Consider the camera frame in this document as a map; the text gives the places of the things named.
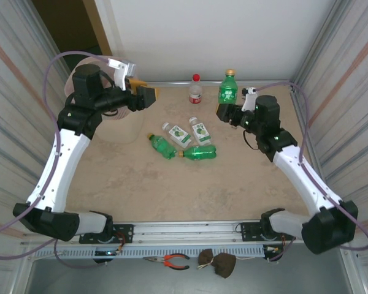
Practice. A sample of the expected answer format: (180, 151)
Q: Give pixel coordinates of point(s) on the green soda bottle yellow cap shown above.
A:
(163, 146)
(227, 92)
(200, 153)

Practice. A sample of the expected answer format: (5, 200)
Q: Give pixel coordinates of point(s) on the aluminium frame bar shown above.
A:
(263, 83)

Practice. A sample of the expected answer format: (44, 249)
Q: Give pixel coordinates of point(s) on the aluminium mounting rail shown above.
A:
(184, 229)

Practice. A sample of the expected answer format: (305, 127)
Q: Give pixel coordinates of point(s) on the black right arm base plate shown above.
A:
(248, 231)

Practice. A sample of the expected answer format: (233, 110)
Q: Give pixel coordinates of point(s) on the brown cloth bag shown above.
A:
(224, 265)

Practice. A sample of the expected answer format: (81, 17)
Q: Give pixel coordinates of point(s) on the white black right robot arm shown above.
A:
(306, 177)

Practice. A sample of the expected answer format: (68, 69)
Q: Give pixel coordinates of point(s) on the red cap clear bottle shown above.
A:
(195, 92)

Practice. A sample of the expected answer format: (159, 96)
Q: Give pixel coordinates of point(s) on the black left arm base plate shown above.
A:
(125, 232)

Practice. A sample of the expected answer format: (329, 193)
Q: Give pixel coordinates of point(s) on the lime label clear bottle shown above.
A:
(178, 134)
(201, 131)

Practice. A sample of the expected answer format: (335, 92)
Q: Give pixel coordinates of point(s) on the pink plastic waste bin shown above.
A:
(122, 128)

